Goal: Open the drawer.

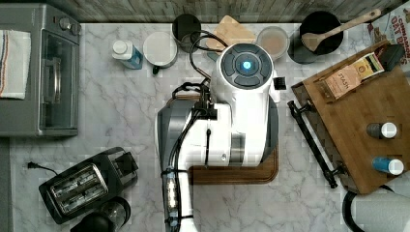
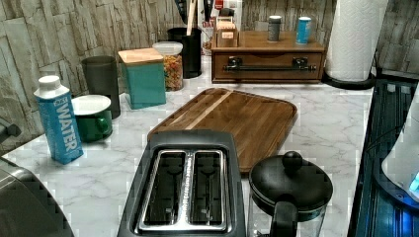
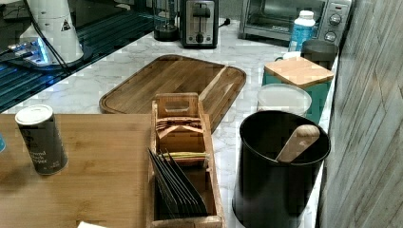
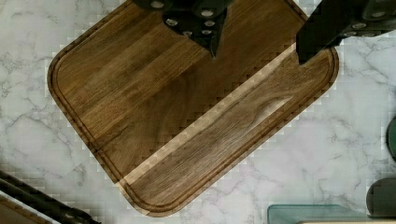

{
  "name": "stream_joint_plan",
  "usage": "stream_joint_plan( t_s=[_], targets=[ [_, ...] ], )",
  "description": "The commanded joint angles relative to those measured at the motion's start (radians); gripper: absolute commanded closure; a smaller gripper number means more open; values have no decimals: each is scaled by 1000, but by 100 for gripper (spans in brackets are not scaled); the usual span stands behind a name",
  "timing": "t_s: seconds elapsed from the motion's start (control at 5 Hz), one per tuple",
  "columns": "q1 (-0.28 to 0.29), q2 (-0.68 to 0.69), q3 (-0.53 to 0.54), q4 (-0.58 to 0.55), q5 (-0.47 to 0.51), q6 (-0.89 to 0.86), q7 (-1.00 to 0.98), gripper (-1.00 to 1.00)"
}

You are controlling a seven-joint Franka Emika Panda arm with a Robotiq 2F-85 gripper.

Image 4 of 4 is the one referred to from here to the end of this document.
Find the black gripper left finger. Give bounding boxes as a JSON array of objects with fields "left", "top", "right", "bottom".
[{"left": 132, "top": 0, "right": 233, "bottom": 59}]

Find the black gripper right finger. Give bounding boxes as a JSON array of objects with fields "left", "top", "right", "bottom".
[{"left": 296, "top": 0, "right": 396, "bottom": 64}]

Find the wooden cutting board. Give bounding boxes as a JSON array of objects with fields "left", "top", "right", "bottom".
[{"left": 48, "top": 0, "right": 338, "bottom": 217}]

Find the dark green mug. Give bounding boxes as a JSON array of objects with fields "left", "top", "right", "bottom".
[{"left": 386, "top": 119, "right": 396, "bottom": 161}]

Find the dark glass tumbler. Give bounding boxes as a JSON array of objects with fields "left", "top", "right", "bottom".
[{"left": 366, "top": 178, "right": 396, "bottom": 217}]

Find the teal box with wooden lid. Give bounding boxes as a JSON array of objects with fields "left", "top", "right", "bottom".
[{"left": 266, "top": 203, "right": 396, "bottom": 224}]

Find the black power cable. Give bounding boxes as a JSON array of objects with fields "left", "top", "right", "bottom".
[{"left": 0, "top": 169, "right": 101, "bottom": 224}]

